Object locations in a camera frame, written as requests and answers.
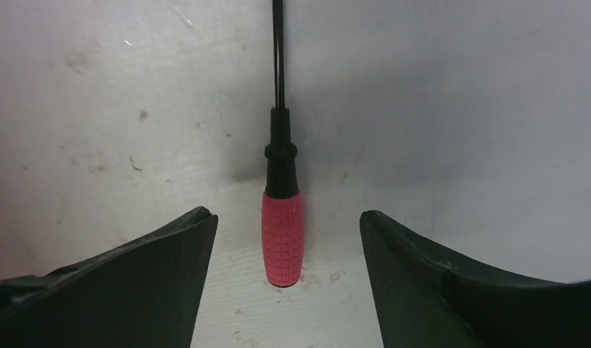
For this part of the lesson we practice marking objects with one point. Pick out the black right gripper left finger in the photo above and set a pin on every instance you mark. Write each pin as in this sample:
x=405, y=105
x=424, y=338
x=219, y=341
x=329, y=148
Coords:
x=145, y=293

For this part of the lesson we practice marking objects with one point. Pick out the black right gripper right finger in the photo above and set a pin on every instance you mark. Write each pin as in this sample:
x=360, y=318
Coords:
x=428, y=295

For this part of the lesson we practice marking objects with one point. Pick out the red and black screwdriver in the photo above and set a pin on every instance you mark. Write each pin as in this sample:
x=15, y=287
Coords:
x=282, y=222

